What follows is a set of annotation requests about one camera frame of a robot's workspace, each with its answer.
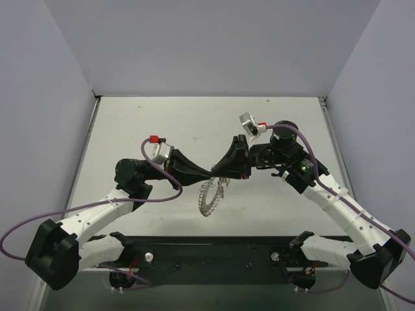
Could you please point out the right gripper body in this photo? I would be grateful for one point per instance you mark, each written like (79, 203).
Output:
(244, 157)

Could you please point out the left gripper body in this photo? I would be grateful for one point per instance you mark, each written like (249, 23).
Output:
(172, 167)

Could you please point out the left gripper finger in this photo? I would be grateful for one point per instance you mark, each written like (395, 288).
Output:
(189, 177)
(183, 165)

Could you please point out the metal disc keyring holder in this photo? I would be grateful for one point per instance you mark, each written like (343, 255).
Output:
(211, 193)

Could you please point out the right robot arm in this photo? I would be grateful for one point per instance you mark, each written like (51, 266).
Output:
(374, 250)

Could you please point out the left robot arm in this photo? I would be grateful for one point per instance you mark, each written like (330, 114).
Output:
(60, 250)

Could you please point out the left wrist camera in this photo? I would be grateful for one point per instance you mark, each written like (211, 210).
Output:
(161, 153)

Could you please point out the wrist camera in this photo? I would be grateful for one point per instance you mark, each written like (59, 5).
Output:
(249, 124)
(161, 153)

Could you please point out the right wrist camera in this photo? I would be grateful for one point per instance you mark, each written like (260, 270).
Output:
(249, 124)

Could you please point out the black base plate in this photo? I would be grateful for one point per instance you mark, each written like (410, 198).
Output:
(209, 260)

